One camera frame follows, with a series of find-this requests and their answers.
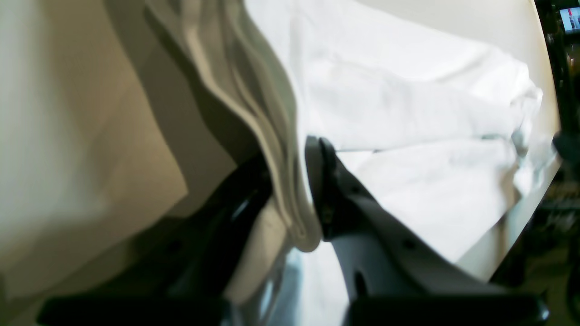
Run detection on white T-shirt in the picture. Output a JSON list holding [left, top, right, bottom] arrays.
[[148, 0, 542, 302]]

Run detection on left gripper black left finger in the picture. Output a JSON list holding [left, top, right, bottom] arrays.
[[36, 155, 272, 326]]

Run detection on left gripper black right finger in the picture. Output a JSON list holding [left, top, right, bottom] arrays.
[[305, 136, 550, 326]]

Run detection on tablet with dark frame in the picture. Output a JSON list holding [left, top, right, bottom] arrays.
[[559, 7, 580, 34]]

